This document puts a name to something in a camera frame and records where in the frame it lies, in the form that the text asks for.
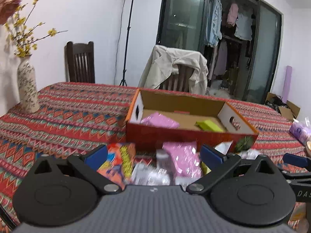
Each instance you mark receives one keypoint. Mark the silver white snack packet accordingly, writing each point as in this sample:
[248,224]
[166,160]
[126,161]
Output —
[150,174]

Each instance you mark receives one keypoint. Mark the small pink snack packet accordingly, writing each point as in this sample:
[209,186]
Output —
[159,121]

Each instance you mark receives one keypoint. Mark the brown slatted wooden chair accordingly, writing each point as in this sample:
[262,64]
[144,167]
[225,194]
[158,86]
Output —
[181,77]

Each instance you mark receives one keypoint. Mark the beige jacket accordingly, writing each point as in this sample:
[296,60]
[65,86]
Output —
[160,65]

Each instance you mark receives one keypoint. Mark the white floral ceramic vase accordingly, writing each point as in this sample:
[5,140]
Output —
[28,87]

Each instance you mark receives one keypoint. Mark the orange cardboard box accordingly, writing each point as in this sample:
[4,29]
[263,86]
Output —
[175,136]

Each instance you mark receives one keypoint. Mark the pink hanging garment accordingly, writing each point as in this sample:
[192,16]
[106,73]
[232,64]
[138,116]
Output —
[232,15]

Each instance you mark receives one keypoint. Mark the orange snack packet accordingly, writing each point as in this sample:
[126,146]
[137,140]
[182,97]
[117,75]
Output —
[117,162]

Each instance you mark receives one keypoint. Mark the white hanging garment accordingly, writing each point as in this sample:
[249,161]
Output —
[243,28]

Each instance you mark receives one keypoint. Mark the large pink snack packet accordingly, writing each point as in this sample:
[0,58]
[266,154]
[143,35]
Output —
[184,157]

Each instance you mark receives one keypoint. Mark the black light stand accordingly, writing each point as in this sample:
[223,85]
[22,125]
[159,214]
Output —
[128,34]

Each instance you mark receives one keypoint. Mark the purple rolled yoga mat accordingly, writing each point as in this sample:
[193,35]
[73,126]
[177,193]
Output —
[286,85]

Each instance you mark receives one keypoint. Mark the black-framed sliding glass door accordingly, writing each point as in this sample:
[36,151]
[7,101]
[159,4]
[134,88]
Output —
[184,17]

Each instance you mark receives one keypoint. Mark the open brown cardboard carton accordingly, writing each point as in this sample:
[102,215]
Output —
[288,110]

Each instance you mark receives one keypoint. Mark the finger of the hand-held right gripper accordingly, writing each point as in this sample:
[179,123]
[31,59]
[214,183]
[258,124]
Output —
[295,159]

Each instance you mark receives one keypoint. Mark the yellow flower branches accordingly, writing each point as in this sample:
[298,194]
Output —
[23,38]

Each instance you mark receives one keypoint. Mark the dark wooden chair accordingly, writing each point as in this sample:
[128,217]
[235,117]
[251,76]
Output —
[80,60]

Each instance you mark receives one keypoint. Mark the lilac hanging garment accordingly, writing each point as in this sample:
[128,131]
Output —
[218,60]

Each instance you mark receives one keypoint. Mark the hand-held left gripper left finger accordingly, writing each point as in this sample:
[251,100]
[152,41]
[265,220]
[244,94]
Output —
[96,157]

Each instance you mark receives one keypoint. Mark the flat green snack packet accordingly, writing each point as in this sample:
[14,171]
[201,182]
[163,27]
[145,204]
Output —
[210,126]

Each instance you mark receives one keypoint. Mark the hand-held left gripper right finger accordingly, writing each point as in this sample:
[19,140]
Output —
[211,156]

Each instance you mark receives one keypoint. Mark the purple tissue pack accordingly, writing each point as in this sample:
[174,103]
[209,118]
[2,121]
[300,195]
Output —
[301,131]

